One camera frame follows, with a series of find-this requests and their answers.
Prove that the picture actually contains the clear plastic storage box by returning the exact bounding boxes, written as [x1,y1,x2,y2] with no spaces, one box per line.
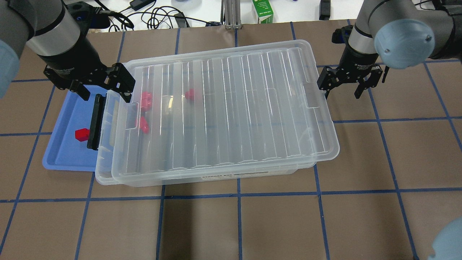
[95,90,316,187]

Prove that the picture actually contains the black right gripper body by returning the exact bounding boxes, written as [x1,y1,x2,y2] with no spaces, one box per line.
[332,54,383,85]

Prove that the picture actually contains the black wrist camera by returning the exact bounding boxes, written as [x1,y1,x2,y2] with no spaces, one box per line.
[66,1,111,30]

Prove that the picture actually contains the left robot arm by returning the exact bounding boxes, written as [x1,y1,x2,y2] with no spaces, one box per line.
[0,0,135,103]

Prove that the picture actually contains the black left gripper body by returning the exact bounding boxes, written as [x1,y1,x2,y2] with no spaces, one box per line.
[44,60,123,91]

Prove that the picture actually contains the black tangled cables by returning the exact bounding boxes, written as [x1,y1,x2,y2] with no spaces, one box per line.
[108,3,221,32]

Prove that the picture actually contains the black power adapter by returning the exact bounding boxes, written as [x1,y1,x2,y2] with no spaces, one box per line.
[129,0,156,10]

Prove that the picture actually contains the aluminium frame post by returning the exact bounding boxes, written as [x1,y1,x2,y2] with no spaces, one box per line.
[221,0,241,30]

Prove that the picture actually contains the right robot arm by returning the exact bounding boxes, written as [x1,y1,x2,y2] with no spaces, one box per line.
[317,0,462,99]

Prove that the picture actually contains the blue plastic tray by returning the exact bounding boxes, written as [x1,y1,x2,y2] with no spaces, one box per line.
[42,86,107,172]

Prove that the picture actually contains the green white carton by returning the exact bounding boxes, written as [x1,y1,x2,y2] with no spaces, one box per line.
[251,0,274,24]

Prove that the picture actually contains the clear plastic box lid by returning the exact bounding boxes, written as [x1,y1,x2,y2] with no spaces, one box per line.
[107,40,340,187]

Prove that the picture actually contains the black box latch handle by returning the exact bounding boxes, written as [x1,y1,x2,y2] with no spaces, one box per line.
[86,94,106,150]

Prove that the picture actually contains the red block upper pair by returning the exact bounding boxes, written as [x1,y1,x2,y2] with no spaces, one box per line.
[140,91,152,112]

